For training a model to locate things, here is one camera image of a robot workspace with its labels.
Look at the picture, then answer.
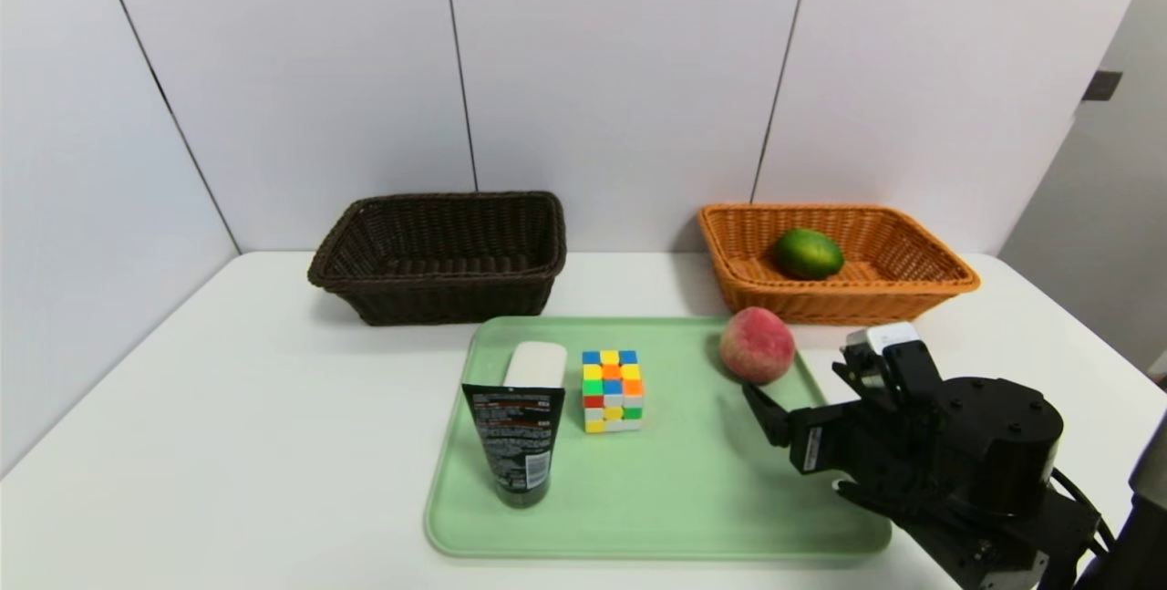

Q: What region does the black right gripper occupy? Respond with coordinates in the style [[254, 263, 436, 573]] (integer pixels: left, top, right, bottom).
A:
[[741, 382, 900, 490]]

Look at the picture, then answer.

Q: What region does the pink peach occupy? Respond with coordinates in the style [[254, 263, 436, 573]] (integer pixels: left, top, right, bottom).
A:
[[719, 306, 798, 386]]

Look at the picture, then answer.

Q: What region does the green mango fruit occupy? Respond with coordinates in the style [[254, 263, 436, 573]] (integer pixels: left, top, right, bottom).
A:
[[774, 227, 846, 281]]

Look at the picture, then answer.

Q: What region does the black cosmetic tube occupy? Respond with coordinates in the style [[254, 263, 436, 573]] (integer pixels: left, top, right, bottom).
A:
[[460, 384, 566, 510]]

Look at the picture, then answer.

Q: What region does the orange wicker basket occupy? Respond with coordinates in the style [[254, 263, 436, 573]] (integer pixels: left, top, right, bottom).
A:
[[698, 202, 982, 327]]

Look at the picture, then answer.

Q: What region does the dark brown wicker basket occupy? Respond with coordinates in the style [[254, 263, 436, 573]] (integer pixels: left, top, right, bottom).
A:
[[307, 191, 568, 327]]

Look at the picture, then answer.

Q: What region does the light green plastic tray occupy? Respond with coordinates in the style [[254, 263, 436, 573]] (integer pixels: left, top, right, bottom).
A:
[[423, 316, 892, 562]]

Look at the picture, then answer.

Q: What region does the colourful puzzle cube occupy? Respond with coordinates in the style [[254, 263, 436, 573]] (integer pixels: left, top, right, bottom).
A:
[[582, 350, 645, 435]]

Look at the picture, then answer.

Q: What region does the white soap bar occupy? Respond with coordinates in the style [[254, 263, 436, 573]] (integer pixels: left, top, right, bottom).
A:
[[502, 341, 568, 390]]

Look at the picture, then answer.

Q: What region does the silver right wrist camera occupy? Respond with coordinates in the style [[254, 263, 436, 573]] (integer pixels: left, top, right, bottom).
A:
[[841, 322, 945, 409]]

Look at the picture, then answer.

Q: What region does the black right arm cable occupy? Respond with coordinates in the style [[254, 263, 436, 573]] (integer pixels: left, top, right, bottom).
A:
[[1048, 467, 1115, 554]]

